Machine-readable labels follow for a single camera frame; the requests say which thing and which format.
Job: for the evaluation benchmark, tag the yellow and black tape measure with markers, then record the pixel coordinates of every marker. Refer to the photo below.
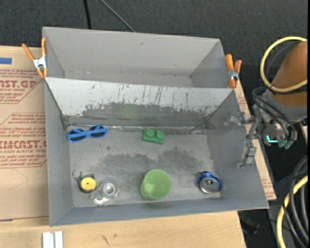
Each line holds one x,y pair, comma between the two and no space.
87,183

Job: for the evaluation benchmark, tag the brown cardboard board red print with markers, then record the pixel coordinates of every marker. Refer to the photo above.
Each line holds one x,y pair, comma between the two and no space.
20,128

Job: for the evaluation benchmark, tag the clear glass jar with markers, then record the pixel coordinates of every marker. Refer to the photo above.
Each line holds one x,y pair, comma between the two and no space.
107,190

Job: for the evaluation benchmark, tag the blue sunglasses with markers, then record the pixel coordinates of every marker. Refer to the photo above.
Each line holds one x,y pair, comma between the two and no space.
78,135

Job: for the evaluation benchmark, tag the blue drinks can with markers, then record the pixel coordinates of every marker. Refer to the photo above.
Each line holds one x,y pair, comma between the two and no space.
209,183

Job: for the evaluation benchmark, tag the grey metal bin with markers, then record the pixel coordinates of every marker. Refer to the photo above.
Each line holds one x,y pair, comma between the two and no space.
155,164

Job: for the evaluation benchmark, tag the green toy brick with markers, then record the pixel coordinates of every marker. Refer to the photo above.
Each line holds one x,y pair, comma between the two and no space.
152,136

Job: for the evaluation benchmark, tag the green plastic cup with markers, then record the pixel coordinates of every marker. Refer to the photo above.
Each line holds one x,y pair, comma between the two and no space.
156,183

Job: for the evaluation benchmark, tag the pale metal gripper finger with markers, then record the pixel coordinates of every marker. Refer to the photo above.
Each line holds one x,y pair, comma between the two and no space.
241,120
248,154

